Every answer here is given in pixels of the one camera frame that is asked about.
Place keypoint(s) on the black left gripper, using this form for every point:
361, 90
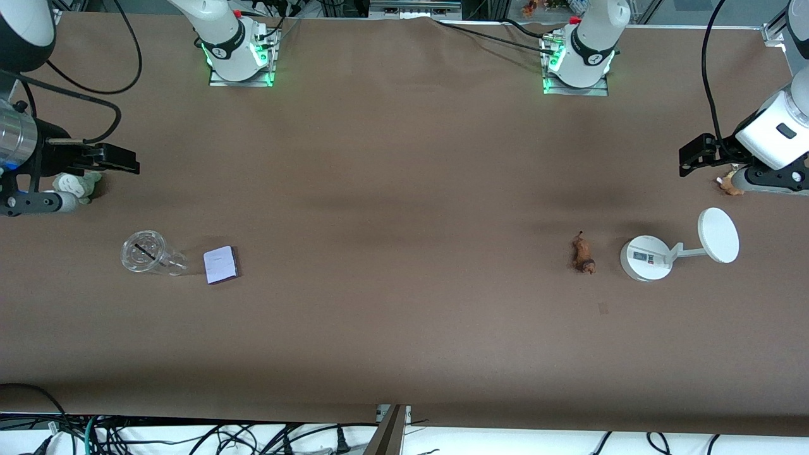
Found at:
724, 149

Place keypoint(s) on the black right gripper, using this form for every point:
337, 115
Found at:
53, 150

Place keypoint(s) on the brown lion statue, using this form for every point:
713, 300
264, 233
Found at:
583, 253

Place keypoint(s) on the small lavender box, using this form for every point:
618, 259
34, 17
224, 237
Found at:
220, 265

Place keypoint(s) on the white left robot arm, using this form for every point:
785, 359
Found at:
594, 38

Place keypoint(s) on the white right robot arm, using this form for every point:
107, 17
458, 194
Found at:
221, 31

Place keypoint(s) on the white round phone stand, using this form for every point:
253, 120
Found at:
646, 258

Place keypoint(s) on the grey-green plush toy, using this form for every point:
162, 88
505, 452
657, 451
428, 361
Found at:
79, 184

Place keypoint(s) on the clear plastic cup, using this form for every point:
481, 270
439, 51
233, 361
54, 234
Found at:
146, 251

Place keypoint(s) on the small orange toy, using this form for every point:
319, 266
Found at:
531, 7

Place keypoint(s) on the brown table cover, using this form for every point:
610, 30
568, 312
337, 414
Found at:
379, 158

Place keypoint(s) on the black power plug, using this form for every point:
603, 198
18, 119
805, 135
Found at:
341, 445

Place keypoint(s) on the brown table leg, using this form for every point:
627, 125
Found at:
387, 436

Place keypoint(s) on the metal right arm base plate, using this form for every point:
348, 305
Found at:
243, 82

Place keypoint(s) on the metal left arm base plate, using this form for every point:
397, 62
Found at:
556, 90

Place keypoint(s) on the aluminium frame corner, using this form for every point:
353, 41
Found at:
774, 28

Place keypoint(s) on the grey metal rail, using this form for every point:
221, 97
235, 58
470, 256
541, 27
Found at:
414, 6

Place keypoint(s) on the metal table bracket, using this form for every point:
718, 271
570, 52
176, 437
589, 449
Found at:
381, 413

